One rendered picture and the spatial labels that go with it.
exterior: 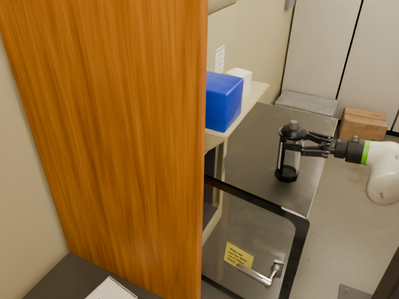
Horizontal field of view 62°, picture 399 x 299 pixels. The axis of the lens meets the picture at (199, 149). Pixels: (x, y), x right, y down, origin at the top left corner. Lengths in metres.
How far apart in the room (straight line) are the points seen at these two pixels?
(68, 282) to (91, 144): 0.53
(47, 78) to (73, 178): 0.29
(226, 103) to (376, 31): 3.15
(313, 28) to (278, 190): 2.57
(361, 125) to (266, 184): 2.30
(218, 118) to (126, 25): 0.25
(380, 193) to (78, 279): 1.03
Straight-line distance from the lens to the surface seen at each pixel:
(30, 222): 1.13
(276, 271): 0.85
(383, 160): 1.32
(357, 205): 3.03
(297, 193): 1.47
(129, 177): 0.80
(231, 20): 0.92
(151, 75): 0.62
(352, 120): 3.67
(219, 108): 0.68
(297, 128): 1.37
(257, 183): 1.48
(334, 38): 3.79
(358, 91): 3.93
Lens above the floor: 1.87
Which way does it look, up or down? 34 degrees down
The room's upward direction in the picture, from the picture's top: 1 degrees clockwise
